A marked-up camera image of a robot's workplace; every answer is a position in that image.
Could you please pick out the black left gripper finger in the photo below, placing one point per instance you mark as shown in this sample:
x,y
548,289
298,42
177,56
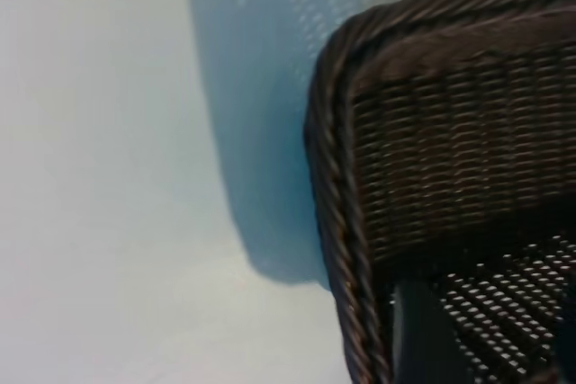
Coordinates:
x,y
418,339

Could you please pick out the dark brown wicker basket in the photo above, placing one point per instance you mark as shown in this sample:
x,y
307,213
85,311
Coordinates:
x,y
450,141

